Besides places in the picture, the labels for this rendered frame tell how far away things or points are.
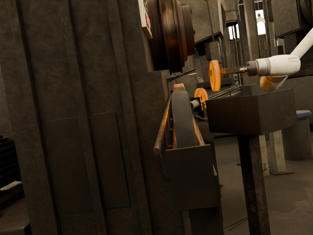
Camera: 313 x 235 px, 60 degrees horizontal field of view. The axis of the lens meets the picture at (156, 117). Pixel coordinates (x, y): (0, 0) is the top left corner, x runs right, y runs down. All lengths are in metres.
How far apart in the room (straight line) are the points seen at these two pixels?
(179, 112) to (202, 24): 3.93
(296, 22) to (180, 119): 4.71
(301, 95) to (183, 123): 3.65
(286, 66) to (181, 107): 1.05
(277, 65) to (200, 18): 3.03
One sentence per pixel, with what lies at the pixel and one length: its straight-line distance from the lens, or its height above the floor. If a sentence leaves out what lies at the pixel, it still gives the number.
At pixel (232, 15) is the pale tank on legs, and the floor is 3.20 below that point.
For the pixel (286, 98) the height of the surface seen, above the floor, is 0.69.
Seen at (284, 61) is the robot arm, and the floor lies 0.84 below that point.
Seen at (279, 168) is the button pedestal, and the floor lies 0.04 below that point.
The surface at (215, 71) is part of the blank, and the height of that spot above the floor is 0.84.
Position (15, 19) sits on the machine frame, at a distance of 1.35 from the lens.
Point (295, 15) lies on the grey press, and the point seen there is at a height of 1.73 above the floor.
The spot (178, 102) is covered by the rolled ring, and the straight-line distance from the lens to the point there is 0.48.
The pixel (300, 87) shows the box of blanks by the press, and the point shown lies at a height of 0.61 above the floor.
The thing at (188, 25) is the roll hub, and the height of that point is 1.11.
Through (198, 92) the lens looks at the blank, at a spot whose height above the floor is 0.76.
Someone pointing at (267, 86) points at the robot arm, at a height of 0.73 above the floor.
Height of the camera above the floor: 0.76
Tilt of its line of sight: 4 degrees down
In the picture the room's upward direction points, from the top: 9 degrees counter-clockwise
